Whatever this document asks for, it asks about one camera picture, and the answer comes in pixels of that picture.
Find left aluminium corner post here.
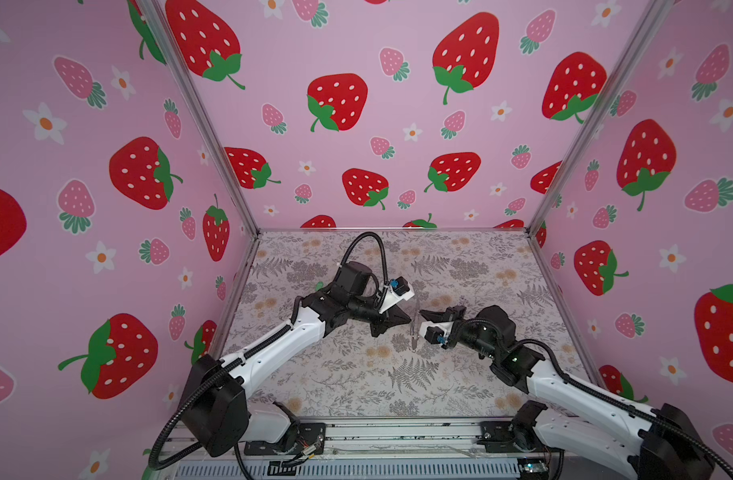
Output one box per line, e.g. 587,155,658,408
138,0,260,239

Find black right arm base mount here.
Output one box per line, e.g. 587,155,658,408
476,400,548,453

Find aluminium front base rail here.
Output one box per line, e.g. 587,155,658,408
300,417,500,461

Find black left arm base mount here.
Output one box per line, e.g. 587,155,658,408
240,402,326,463

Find aluminium corner post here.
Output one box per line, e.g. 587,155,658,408
138,0,260,239
526,0,674,240

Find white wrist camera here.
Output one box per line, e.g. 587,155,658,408
381,277,415,312
420,321,453,348

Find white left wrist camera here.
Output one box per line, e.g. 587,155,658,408
381,277,415,312

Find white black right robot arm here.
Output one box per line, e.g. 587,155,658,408
421,306,733,479

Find grey slotted cable duct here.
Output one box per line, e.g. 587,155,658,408
173,458,530,480

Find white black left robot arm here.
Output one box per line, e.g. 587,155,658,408
148,256,415,471

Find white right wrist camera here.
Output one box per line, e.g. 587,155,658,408
420,321,453,348

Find right aluminium corner post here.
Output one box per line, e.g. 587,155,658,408
526,0,674,240

